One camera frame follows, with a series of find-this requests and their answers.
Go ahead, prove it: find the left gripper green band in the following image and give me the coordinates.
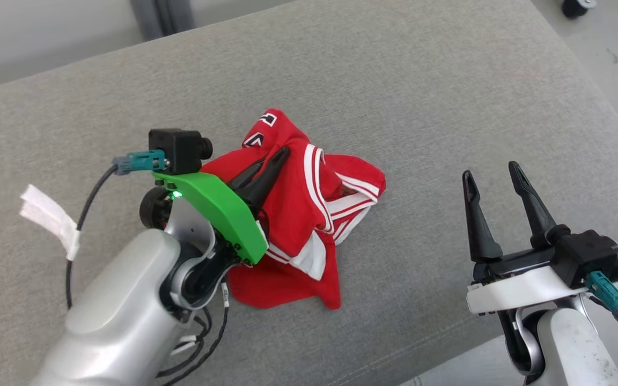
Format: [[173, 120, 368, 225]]
[[152, 145, 291, 265]]

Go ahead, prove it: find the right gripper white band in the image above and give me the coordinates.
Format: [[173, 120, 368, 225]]
[[462, 161, 590, 316]]

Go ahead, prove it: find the red jersey striped white trim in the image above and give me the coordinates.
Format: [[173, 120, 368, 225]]
[[200, 109, 387, 310]]

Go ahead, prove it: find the white tape tag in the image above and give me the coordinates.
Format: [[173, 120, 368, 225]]
[[19, 184, 81, 262]]

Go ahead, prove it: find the black castor wheel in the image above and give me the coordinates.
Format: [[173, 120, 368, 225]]
[[562, 0, 598, 19]]

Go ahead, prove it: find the left camera cable teal connector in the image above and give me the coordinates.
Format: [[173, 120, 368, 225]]
[[65, 150, 168, 310]]

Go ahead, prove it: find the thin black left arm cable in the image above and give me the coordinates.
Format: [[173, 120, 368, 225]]
[[156, 281, 230, 386]]

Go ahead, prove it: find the grey upright post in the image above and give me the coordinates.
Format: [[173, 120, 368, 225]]
[[129, 0, 196, 42]]

